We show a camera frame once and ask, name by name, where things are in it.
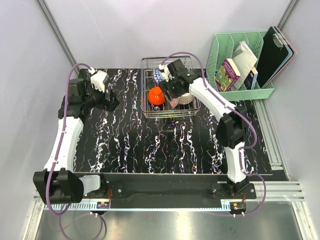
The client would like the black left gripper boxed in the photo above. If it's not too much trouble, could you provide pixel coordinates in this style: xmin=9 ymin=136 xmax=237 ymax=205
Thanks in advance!
xmin=82 ymin=79 xmax=119 ymax=112

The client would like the chrome wire dish rack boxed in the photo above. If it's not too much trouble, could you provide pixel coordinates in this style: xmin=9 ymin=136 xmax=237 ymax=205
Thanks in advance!
xmin=140 ymin=56 xmax=201 ymax=118

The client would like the orange glossy bowl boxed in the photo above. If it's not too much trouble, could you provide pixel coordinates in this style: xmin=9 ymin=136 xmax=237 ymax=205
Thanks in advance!
xmin=148 ymin=86 xmax=166 ymax=106

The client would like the red floral patterned bowl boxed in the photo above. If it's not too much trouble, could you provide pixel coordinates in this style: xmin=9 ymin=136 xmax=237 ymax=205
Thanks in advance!
xmin=169 ymin=98 xmax=180 ymax=109

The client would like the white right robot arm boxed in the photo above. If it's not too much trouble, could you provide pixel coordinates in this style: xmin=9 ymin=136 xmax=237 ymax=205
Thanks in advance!
xmin=159 ymin=59 xmax=249 ymax=199

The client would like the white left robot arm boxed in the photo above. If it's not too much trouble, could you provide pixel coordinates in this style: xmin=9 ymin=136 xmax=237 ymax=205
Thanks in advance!
xmin=33 ymin=72 xmax=120 ymax=205

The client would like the black marble pattern mat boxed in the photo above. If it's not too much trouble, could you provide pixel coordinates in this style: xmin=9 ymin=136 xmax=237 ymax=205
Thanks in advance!
xmin=51 ymin=68 xmax=272 ymax=176

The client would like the purple green book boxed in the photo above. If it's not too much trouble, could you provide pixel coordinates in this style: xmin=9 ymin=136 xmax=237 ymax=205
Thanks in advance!
xmin=214 ymin=58 xmax=241 ymax=92

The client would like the dark blue book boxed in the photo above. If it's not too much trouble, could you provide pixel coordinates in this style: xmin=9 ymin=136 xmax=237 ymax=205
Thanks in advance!
xmin=244 ymin=67 xmax=258 ymax=90

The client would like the white padded envelope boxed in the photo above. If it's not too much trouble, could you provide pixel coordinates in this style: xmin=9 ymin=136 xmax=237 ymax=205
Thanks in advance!
xmin=232 ymin=40 xmax=258 ymax=91

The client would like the black clipboard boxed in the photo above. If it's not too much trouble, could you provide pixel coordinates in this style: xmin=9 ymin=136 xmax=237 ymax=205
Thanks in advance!
xmin=256 ymin=26 xmax=288 ymax=89

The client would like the pink blue clipboards stack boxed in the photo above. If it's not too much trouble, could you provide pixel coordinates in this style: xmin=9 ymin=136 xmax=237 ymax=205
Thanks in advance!
xmin=270 ymin=26 xmax=297 ymax=80

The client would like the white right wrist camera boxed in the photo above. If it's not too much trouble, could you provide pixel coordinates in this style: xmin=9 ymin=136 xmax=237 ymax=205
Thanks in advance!
xmin=159 ymin=64 xmax=171 ymax=82

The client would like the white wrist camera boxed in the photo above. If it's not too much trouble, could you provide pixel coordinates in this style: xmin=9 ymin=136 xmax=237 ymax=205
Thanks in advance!
xmin=159 ymin=64 xmax=171 ymax=82
xmin=90 ymin=70 xmax=109 ymax=92

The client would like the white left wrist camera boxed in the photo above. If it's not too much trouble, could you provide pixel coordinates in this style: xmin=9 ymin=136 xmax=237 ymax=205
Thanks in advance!
xmin=90 ymin=70 xmax=109 ymax=92

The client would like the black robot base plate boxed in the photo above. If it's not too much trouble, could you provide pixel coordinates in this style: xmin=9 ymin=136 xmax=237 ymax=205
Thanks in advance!
xmin=98 ymin=173 xmax=257 ymax=211

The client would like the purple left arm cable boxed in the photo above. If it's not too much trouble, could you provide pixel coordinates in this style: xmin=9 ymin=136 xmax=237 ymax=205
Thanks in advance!
xmin=46 ymin=63 xmax=108 ymax=240

